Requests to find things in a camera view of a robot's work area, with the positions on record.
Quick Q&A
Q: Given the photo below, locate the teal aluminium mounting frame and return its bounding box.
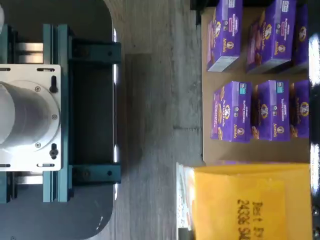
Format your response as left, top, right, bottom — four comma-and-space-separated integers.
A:
0, 23, 123, 204

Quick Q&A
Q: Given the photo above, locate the purple Annie's snack box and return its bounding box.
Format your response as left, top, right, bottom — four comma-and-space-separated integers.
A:
288, 79, 311, 140
245, 0, 298, 75
250, 79, 291, 142
209, 80, 253, 144
291, 4, 310, 74
206, 0, 244, 73

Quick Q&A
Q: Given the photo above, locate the dark grey robot base cart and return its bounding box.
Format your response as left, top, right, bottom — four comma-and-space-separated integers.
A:
0, 0, 119, 240

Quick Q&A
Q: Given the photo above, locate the black shelf beam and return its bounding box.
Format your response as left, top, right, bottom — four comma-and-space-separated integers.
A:
308, 0, 320, 240

